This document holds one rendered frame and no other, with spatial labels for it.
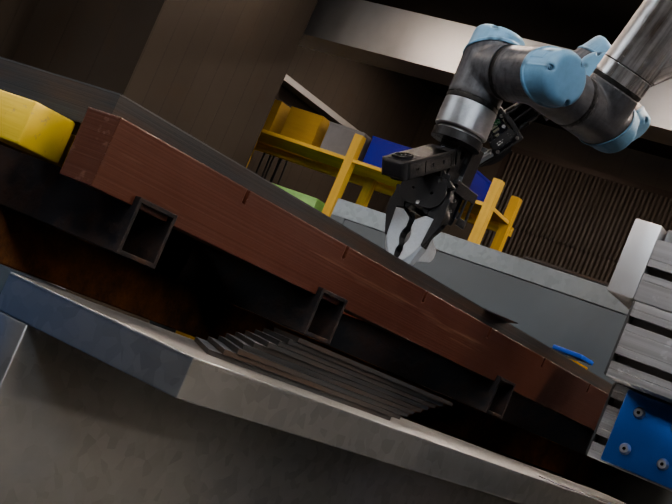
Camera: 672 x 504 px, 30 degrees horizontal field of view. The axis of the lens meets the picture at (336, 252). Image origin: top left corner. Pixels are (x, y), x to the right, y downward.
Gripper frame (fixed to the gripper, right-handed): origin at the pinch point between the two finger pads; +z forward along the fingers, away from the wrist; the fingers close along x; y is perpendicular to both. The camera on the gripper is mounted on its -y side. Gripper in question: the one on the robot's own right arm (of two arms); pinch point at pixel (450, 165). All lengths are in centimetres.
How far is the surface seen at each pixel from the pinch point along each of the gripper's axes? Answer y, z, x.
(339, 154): -798, 140, -53
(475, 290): -31.5, 13.8, 24.7
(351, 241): 96, 5, -1
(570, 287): -23.6, -3.2, 34.3
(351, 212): -51, 29, -4
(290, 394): 140, 7, 5
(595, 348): -16.5, -0.6, 46.0
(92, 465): 135, 26, 1
